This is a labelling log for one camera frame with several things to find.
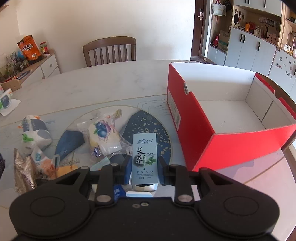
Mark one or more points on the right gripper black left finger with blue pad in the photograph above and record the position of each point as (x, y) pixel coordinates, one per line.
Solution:
(110, 175)

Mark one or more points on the silver foil snack bag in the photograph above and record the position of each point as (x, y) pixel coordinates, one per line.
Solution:
(24, 173)

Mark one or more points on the brown wooden chair far side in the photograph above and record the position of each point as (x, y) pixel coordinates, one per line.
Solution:
(110, 50)

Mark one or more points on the white sideboard cabinet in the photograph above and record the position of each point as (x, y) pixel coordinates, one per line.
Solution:
(47, 67)

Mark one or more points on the white packet orange print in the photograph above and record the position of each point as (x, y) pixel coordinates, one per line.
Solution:
(46, 168)

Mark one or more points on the hanging tote bag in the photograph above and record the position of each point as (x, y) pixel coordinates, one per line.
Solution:
(218, 9)

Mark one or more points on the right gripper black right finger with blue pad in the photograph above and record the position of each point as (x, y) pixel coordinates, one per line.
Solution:
(177, 176)

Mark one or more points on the dark wooden door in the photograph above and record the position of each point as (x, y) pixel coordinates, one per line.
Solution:
(198, 29)

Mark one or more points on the blueberry snack plastic bag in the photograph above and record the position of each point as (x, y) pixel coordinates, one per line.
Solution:
(103, 138)

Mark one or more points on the white tissue packs on table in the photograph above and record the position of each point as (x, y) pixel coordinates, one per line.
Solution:
(8, 103)

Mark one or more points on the orange snack bag on sideboard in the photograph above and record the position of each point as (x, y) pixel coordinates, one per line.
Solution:
(29, 48)

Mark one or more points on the grey wall cabinet unit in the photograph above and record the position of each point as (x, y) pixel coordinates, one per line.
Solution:
(257, 36)

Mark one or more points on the red cardboard box white inside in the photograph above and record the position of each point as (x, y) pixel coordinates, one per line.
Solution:
(226, 116)

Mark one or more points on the light blue herbal product box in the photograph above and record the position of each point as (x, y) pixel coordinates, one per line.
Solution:
(144, 162)

